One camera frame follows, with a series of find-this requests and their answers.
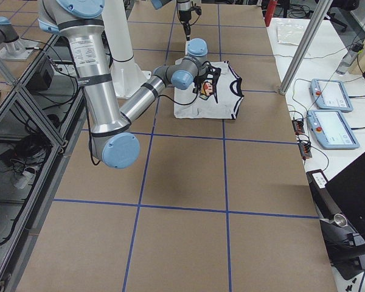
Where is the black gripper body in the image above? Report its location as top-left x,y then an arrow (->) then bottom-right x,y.
177,2 -> 201,34
192,64 -> 221,94

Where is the grey t-shirt with cartoon print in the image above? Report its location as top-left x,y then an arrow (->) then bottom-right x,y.
172,61 -> 243,119

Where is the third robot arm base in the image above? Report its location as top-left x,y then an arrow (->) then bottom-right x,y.
0,16 -> 40,61

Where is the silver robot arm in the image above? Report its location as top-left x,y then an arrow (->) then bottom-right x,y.
151,0 -> 202,41
38,1 -> 211,169

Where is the red cylinder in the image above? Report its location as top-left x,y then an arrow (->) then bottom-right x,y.
264,0 -> 277,27

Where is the clear plastic bag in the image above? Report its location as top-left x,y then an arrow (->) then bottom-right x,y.
277,24 -> 307,46

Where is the orange circuit board far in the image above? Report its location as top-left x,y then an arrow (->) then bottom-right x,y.
291,119 -> 305,135

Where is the orange circuit board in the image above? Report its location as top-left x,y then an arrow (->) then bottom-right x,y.
291,119 -> 305,135
297,140 -> 312,161

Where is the orange circuit board near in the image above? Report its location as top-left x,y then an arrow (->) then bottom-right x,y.
297,140 -> 312,161

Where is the blue teach pendant far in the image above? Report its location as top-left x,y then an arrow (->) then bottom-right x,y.
310,78 -> 353,113

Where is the blue teach pendant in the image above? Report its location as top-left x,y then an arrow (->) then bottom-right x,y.
307,109 -> 360,150
310,78 -> 353,113

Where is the blue teach pendant near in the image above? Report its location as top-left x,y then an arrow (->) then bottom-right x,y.
307,109 -> 360,150

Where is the black monitor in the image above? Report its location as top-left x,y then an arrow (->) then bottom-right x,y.
326,152 -> 365,238

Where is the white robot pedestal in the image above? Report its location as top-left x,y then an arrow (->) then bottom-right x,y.
102,0 -> 151,99

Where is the aluminium frame post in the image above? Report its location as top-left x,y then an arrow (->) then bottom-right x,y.
279,0 -> 333,95

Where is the aluminium frame rail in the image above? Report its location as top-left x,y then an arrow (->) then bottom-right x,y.
0,33 -> 95,292

